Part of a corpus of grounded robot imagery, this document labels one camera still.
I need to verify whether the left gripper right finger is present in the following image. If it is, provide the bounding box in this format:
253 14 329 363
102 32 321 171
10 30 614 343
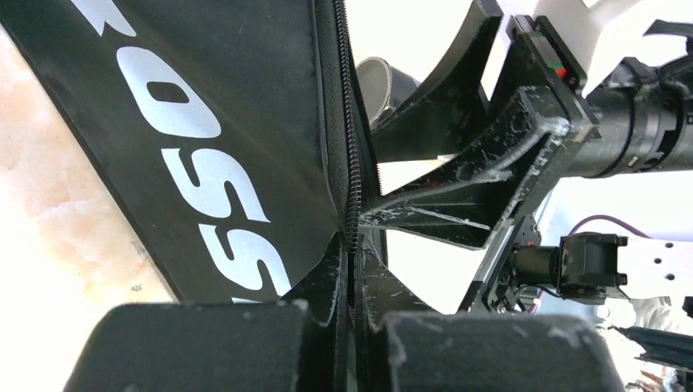
355 236 623 391

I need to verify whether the black racket bag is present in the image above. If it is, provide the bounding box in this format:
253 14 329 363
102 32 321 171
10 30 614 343
1 1 364 303

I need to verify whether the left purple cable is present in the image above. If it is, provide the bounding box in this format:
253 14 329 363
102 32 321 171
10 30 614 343
568 214 651 239

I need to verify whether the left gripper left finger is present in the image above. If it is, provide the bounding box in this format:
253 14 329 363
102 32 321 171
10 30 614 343
65 235 347 391

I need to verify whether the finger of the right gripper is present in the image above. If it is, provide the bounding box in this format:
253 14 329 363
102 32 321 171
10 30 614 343
371 1 503 163
358 83 572 251

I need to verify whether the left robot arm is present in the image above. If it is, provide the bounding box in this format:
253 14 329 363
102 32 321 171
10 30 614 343
65 217 692 391

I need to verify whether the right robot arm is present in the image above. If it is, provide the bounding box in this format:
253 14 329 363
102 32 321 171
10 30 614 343
358 1 692 249

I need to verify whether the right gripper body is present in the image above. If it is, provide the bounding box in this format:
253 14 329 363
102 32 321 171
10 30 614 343
490 16 596 216

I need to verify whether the black shuttlecock tube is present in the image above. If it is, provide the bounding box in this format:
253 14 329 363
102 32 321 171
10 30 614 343
356 56 420 130

